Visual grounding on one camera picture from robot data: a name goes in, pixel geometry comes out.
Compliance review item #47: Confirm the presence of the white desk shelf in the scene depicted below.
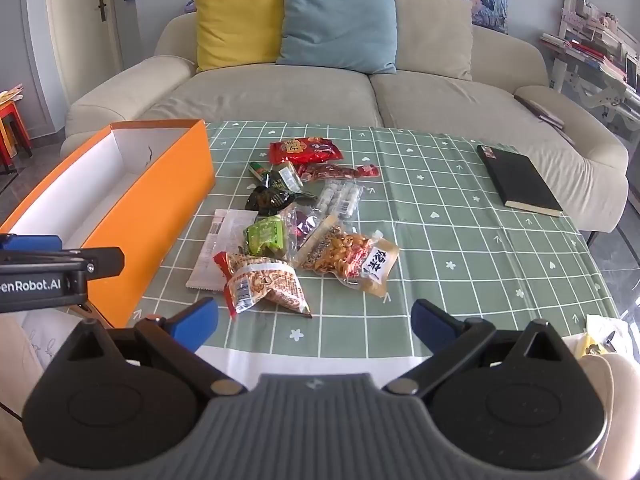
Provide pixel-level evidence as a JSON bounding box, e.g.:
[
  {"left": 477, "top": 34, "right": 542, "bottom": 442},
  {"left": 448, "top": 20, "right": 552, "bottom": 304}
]
[{"left": 542, "top": 0, "right": 640, "bottom": 127}]

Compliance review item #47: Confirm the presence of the yellow pillow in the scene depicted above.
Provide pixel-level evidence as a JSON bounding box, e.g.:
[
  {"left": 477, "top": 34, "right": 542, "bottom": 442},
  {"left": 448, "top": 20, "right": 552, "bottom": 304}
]
[{"left": 192, "top": 0, "right": 286, "bottom": 73}]

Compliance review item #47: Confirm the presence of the red stool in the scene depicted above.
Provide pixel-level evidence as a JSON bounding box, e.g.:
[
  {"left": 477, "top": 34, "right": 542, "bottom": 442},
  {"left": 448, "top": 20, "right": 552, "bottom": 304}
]
[{"left": 0, "top": 100, "right": 33, "bottom": 173}]

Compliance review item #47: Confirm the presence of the light blue pillow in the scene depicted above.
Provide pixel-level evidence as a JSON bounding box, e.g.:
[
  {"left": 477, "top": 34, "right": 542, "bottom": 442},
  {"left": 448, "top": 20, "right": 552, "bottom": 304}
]
[{"left": 276, "top": 0, "right": 398, "bottom": 75}]

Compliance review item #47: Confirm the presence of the long red snack packet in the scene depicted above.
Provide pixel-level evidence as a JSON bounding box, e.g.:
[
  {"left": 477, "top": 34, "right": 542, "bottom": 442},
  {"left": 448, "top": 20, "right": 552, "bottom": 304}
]
[{"left": 299, "top": 162, "right": 380, "bottom": 182}]

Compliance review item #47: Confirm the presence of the dark snack packet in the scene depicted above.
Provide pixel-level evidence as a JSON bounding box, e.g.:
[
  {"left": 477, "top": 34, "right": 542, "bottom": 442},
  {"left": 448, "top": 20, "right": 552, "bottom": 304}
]
[{"left": 245, "top": 183, "right": 317, "bottom": 217}]

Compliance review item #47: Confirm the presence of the clear packet of white candies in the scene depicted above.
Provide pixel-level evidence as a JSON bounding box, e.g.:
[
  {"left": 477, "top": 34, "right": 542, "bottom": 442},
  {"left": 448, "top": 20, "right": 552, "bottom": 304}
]
[{"left": 316, "top": 180, "right": 364, "bottom": 218}]

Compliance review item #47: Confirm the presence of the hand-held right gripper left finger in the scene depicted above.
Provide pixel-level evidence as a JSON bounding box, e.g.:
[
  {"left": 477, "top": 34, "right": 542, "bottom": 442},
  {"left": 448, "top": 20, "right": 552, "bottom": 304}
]
[{"left": 47, "top": 297, "right": 249, "bottom": 399}]

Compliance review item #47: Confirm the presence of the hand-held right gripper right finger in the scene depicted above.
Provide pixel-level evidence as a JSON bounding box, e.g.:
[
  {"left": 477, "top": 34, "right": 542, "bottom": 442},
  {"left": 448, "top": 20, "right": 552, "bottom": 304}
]
[{"left": 381, "top": 298, "right": 577, "bottom": 398}]

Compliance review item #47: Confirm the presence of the person's right leg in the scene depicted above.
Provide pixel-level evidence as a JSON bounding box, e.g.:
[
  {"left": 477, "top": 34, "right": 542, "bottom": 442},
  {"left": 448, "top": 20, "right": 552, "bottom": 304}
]
[{"left": 575, "top": 352, "right": 640, "bottom": 480}]

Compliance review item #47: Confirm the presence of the white snack packet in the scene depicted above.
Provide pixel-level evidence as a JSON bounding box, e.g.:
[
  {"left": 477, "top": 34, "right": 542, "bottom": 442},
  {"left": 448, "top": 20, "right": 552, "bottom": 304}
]
[{"left": 186, "top": 208, "right": 261, "bottom": 292}]

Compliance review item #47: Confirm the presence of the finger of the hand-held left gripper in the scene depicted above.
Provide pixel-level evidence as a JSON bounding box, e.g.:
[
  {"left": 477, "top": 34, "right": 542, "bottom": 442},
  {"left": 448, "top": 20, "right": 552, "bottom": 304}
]
[{"left": 0, "top": 233, "right": 126, "bottom": 279}]

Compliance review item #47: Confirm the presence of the black notebook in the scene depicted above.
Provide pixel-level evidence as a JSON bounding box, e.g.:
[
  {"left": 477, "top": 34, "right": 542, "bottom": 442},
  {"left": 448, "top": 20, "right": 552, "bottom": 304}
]
[{"left": 476, "top": 144, "right": 564, "bottom": 217}]

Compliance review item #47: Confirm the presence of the white plastic bag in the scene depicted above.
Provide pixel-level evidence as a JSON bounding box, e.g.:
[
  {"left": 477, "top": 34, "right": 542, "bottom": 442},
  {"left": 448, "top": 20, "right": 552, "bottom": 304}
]
[{"left": 582, "top": 314, "right": 632, "bottom": 359}]

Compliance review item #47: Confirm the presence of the beige sofa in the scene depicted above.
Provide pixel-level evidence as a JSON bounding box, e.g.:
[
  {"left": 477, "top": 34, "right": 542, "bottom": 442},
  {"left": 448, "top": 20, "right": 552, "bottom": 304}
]
[{"left": 65, "top": 0, "right": 630, "bottom": 233}]

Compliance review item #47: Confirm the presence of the beige pillow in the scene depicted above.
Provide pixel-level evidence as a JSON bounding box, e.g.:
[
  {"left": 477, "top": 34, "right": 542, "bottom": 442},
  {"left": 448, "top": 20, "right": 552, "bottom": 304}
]
[{"left": 375, "top": 0, "right": 473, "bottom": 81}]

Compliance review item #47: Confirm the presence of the small green snack packet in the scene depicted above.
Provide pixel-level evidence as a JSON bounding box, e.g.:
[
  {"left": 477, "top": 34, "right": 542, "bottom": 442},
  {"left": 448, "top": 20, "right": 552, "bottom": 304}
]
[{"left": 249, "top": 161, "right": 305, "bottom": 195}]

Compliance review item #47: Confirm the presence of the clear sunflower seed packet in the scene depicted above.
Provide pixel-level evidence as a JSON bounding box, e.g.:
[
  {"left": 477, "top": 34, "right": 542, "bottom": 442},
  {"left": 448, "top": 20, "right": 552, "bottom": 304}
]
[{"left": 296, "top": 215, "right": 346, "bottom": 272}]

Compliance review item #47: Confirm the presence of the person's left leg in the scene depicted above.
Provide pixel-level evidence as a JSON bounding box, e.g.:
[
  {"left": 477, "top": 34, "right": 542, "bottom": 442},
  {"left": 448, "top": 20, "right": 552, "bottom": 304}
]
[{"left": 0, "top": 312, "right": 48, "bottom": 480}]

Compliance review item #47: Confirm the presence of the person's leg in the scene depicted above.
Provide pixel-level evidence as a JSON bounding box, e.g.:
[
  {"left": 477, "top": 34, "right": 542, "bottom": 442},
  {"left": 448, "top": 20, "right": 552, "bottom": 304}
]
[
  {"left": 575, "top": 352, "right": 640, "bottom": 480},
  {"left": 0, "top": 312, "right": 48, "bottom": 480}
]

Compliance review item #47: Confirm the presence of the mixed peanut snack packet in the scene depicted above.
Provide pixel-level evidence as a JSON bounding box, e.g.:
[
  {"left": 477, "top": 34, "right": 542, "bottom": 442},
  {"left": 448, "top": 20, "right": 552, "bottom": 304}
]
[{"left": 320, "top": 230, "right": 401, "bottom": 299}]

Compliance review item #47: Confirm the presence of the white paper sheet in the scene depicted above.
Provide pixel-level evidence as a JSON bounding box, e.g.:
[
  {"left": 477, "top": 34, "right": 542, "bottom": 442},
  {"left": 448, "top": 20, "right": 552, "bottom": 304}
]
[{"left": 20, "top": 309, "right": 90, "bottom": 388}]

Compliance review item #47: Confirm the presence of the clear packet of red sweets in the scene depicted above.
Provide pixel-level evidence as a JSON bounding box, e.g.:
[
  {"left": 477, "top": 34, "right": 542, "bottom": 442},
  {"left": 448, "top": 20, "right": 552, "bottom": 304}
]
[{"left": 282, "top": 202, "right": 328, "bottom": 256}]

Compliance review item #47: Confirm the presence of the green pea snack packet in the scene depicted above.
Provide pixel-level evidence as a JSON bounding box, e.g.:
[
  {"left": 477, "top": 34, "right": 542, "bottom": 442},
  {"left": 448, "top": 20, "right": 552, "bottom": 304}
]
[{"left": 242, "top": 215, "right": 291, "bottom": 260}]

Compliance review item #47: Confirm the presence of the book with dark cover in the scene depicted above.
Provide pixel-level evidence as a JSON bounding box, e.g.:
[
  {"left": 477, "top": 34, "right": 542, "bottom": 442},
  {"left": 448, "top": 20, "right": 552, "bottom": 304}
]
[{"left": 514, "top": 94, "right": 576, "bottom": 146}]

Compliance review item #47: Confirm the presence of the grey door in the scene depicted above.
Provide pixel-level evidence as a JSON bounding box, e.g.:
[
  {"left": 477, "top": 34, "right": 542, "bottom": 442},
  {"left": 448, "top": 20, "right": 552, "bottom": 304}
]
[{"left": 50, "top": 0, "right": 123, "bottom": 81}]

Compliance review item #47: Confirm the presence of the row of books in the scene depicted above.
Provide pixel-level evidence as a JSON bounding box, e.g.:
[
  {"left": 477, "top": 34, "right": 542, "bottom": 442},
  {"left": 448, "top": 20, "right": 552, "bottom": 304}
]
[{"left": 540, "top": 32, "right": 627, "bottom": 81}]

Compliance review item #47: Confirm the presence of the orange cardboard box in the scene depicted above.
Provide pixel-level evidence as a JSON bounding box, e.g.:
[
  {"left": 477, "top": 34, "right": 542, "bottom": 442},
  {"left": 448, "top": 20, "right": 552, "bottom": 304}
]
[{"left": 0, "top": 119, "right": 217, "bottom": 329}]

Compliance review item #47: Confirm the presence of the peanut packet with red edge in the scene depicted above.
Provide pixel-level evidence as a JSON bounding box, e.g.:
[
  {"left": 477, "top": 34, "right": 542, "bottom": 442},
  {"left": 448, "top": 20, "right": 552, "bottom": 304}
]
[{"left": 214, "top": 251, "right": 313, "bottom": 320}]

